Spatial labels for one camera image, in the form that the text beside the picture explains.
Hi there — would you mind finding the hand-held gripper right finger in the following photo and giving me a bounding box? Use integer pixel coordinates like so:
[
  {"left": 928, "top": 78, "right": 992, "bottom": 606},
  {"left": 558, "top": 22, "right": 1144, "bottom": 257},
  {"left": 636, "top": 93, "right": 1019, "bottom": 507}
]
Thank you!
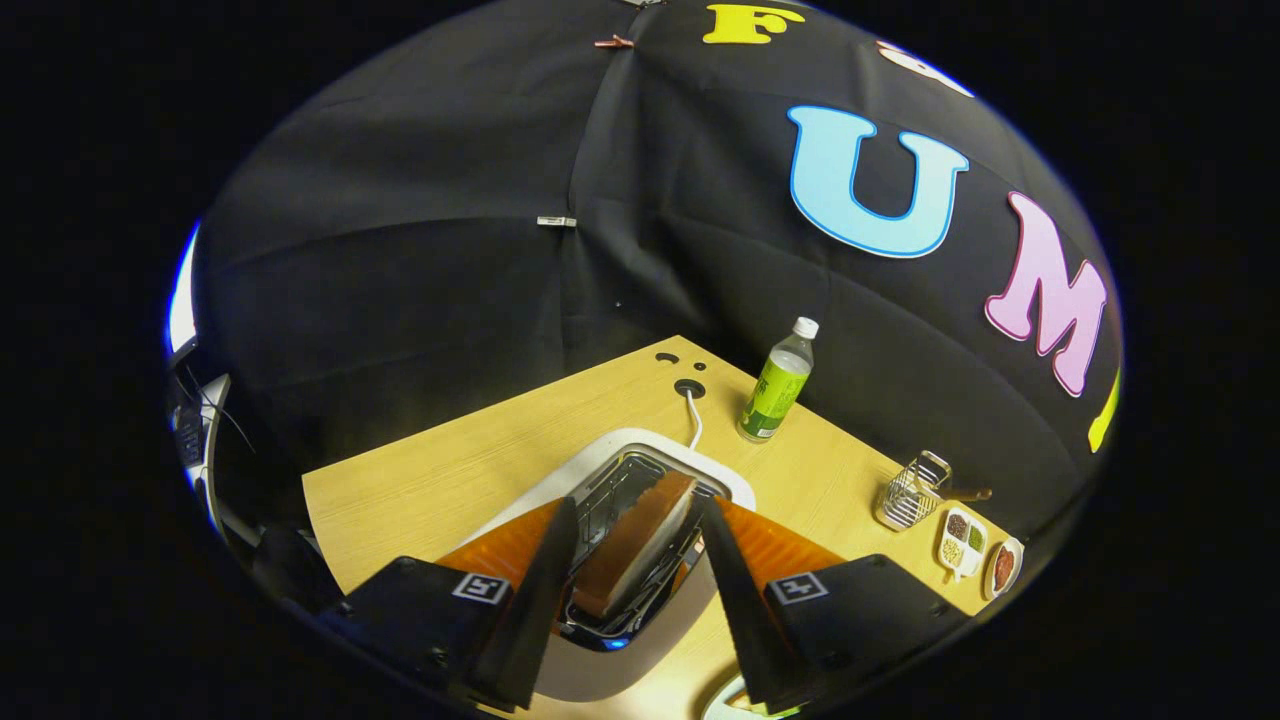
[{"left": 700, "top": 495, "right": 971, "bottom": 713}]

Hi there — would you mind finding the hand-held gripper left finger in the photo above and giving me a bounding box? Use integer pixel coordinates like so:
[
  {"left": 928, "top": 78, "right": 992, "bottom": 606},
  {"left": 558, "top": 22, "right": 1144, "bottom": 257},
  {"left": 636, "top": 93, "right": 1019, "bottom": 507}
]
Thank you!
[{"left": 320, "top": 497, "right": 581, "bottom": 713}]

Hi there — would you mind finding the toasted bread slice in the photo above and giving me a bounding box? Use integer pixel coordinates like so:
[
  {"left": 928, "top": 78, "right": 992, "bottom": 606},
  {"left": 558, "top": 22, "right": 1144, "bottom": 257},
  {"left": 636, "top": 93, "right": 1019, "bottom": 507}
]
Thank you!
[{"left": 570, "top": 470, "right": 698, "bottom": 619}]

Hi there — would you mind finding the light green round plate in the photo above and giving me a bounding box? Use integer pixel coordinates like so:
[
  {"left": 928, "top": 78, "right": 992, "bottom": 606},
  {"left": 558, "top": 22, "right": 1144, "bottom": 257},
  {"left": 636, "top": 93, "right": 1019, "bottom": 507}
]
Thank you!
[{"left": 700, "top": 675, "right": 801, "bottom": 720}]

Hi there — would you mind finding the white toaster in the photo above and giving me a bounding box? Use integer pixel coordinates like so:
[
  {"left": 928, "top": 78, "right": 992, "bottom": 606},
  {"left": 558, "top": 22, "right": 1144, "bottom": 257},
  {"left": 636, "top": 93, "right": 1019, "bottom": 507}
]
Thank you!
[{"left": 460, "top": 428, "right": 758, "bottom": 704}]

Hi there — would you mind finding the green label water bottle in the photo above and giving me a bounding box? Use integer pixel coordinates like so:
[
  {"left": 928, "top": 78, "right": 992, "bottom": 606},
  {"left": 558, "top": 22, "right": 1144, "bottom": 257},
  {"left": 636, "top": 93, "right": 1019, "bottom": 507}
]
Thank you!
[{"left": 737, "top": 316, "right": 821, "bottom": 444}]

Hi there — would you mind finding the white divided dish with beans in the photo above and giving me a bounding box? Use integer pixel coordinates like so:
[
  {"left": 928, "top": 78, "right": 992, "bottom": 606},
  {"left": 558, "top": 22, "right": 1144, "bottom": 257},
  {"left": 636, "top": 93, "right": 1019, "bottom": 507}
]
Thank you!
[{"left": 936, "top": 507, "right": 989, "bottom": 583}]

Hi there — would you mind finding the white round plate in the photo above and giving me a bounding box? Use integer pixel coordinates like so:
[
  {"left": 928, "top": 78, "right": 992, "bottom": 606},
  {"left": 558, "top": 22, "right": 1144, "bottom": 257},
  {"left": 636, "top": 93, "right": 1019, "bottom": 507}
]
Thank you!
[{"left": 983, "top": 537, "right": 1026, "bottom": 602}]

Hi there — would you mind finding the black backdrop cloth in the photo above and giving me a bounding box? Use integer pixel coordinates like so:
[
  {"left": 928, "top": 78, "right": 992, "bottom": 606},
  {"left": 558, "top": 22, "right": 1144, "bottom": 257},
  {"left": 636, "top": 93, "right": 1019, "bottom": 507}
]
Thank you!
[{"left": 190, "top": 0, "right": 1123, "bottom": 546}]

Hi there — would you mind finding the metal wire utensil holder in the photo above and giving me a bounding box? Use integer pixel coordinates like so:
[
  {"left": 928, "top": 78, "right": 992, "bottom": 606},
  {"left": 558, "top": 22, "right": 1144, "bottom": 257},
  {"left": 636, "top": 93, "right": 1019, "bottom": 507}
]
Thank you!
[{"left": 874, "top": 450, "right": 953, "bottom": 532}]

